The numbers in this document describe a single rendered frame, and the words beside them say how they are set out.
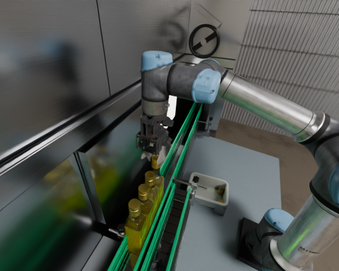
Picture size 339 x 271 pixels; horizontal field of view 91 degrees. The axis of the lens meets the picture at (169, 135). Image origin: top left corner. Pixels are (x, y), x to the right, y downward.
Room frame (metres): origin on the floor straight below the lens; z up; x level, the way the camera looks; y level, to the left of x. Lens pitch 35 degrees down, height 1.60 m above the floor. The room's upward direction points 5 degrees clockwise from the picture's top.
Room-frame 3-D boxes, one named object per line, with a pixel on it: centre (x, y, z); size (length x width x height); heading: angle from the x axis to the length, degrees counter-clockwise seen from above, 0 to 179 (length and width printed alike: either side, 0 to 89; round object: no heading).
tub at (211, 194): (0.62, -0.24, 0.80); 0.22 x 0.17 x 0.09; 75
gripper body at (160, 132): (0.42, 0.05, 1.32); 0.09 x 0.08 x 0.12; 159
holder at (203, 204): (0.63, -0.22, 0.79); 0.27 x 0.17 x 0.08; 75
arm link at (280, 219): (0.36, -0.46, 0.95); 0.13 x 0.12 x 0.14; 159
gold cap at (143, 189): (0.34, 0.07, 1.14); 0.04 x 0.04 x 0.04
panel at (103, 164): (0.74, 0.10, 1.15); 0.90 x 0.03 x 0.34; 165
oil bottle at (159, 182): (0.45, 0.04, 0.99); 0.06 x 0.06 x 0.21; 74
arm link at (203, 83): (0.41, -0.05, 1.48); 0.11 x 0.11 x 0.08; 69
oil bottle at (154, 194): (0.39, 0.06, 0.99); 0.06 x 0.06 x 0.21; 74
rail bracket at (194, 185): (0.54, -0.12, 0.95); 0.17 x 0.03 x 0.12; 75
